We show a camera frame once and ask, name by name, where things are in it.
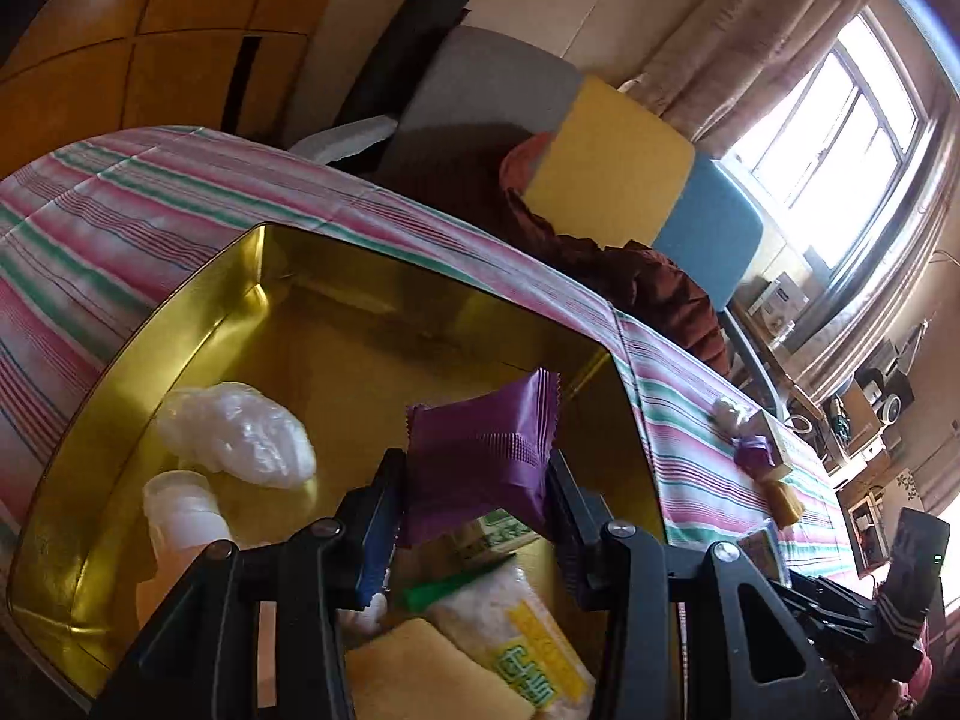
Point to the wooden side table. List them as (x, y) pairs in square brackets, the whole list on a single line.
[(784, 375)]

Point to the beige patterned curtain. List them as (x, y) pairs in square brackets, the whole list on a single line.
[(750, 37)]

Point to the white printed carton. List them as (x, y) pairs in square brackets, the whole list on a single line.
[(780, 301)]

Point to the small white pink item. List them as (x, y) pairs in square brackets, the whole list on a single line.
[(364, 619)]

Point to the gold rectangular tin box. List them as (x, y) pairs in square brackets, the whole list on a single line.
[(337, 360)]

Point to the wooden wardrobe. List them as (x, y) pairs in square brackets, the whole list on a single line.
[(150, 52)]

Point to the pink green striped tablecloth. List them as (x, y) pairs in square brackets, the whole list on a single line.
[(112, 240)]

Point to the pale yellow sponge cake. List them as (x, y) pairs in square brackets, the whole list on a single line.
[(427, 671)]

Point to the rice cracker packet green top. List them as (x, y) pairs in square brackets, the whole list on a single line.
[(495, 630)]

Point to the small white plastic wad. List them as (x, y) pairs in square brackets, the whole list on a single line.
[(729, 414)]

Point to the white foam armrest padding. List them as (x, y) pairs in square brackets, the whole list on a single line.
[(345, 139)]

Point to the black rolled mat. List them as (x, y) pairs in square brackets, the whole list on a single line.
[(412, 37)]

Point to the bright window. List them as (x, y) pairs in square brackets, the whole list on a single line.
[(847, 127)]

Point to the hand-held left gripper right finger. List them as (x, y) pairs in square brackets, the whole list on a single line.
[(571, 532)]

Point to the tan cardboard box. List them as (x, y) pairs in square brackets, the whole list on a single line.
[(780, 444)]

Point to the rust brown puffer jacket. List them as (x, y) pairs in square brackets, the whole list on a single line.
[(652, 285)]

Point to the small green label box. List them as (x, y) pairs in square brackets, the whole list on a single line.
[(495, 536)]

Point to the purple foil snack packet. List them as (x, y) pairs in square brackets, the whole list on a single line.
[(480, 450)]

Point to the small purple snack packet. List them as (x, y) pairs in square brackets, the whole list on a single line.
[(752, 455)]

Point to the grey yellow blue chair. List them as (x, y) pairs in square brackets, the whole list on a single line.
[(615, 157)]

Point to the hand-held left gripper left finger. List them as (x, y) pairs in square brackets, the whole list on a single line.
[(379, 540)]

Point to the black audio appliance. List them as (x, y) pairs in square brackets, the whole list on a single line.
[(881, 390)]

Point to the orange yellow sponge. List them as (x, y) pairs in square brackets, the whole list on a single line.
[(784, 506)]

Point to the white plastic bag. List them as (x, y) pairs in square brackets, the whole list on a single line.
[(240, 435)]

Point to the beige side curtain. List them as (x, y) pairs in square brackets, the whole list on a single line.
[(900, 262)]

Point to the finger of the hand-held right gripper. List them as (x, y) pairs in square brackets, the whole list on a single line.
[(832, 624), (829, 591)]

